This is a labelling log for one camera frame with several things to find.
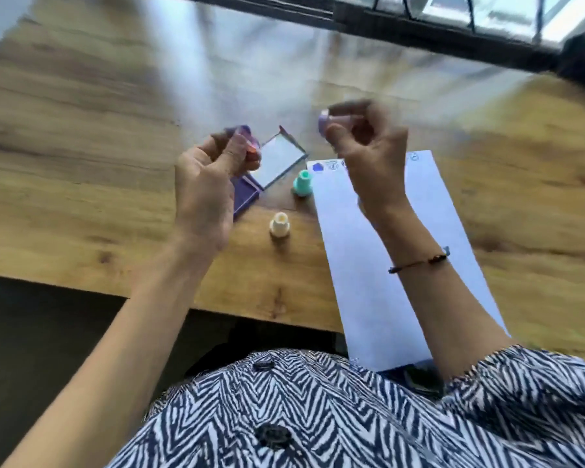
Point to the person's right forearm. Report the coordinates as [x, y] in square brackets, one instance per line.
[438, 297]

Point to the purple and orange toy stamp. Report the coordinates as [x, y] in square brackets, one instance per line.
[247, 137]

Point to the person's left hand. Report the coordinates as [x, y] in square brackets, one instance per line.
[202, 199]

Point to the person's right thumb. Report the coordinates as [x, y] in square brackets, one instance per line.
[339, 136]

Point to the teal toy stamp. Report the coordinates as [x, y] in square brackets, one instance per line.
[302, 183]

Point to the dark window frame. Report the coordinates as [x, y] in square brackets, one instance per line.
[443, 36]

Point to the person's right hand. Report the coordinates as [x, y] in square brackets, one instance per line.
[378, 165]

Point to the purple ink pad case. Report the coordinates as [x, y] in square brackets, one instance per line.
[278, 158]

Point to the person's left forearm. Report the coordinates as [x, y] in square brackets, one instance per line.
[126, 346]

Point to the cream toy stamp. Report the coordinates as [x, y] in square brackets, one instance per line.
[279, 226]

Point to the zebra patterned shirt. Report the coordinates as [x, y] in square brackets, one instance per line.
[346, 419]

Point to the lilac toy stamp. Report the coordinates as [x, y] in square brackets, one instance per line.
[324, 122]

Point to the person's left thumb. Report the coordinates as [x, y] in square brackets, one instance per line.
[235, 155]

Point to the white paper sheet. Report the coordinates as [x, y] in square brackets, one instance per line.
[365, 287]

